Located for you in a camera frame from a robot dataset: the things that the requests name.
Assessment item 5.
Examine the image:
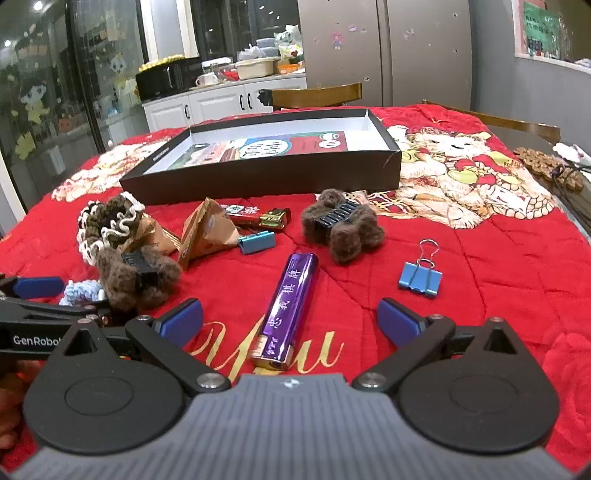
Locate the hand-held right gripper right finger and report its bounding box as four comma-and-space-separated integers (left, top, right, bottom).
351, 298, 520, 394

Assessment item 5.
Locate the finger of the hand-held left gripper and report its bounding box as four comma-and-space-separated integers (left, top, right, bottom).
0, 274, 66, 300
0, 299, 112, 326

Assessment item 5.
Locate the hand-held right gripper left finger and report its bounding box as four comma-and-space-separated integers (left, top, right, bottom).
62, 298, 232, 394

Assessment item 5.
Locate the light blue crochet scrunchie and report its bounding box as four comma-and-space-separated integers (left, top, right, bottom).
59, 279, 110, 306

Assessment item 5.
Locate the brown fuzzy hair claw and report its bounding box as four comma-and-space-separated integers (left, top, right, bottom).
301, 188, 386, 266
95, 247, 182, 311

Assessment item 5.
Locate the brown triangular snack packet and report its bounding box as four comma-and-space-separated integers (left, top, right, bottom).
178, 198, 242, 271
137, 215, 182, 253

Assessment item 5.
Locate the brown white-edged crochet scrunchie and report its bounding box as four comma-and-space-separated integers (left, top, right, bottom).
78, 194, 149, 265

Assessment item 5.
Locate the small teal metal clip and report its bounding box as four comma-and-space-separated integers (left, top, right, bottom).
237, 230, 276, 255

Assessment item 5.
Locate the red snack packet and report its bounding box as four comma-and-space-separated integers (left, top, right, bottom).
220, 203, 265, 225

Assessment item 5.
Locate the black cardboard box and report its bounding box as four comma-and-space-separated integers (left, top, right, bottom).
119, 108, 402, 206

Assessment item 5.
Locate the person's left hand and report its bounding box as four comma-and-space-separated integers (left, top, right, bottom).
0, 360, 44, 451

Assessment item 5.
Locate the blue binder clip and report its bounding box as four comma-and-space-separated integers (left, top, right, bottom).
398, 239, 443, 299

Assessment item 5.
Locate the red bear printed blanket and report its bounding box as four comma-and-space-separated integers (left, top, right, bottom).
0, 104, 591, 472

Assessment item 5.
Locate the gold green foil packet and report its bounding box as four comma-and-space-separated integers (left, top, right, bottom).
259, 208, 292, 230

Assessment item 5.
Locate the glass sliding door with stickers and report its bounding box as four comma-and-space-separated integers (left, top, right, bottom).
0, 0, 154, 200

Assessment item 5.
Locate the round wooden trivet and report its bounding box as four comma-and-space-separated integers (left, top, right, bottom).
513, 146, 585, 191

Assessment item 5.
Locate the white kitchen cabinet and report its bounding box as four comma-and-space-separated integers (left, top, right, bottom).
141, 76, 308, 135

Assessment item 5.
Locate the wooden chair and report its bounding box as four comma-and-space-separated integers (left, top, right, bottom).
257, 82, 363, 112
421, 99, 561, 144

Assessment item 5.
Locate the black microwave oven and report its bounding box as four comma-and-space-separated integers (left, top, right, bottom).
135, 57, 204, 102

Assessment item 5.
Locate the white pink cloth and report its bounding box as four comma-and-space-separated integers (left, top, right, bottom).
552, 141, 591, 165

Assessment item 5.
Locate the row of yellow items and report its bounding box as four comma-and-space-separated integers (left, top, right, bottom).
138, 54, 186, 73

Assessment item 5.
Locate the beige plastic basin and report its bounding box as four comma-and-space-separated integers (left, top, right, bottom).
235, 58, 276, 79

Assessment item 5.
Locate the silver refrigerator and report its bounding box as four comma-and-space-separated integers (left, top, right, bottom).
298, 0, 474, 110

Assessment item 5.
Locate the white green plastic bag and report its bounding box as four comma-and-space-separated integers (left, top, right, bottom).
274, 25, 304, 66

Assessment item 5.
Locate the black cable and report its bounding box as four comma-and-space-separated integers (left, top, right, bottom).
551, 162, 591, 186

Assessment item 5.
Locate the green wall poster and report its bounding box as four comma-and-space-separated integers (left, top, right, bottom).
523, 0, 561, 59

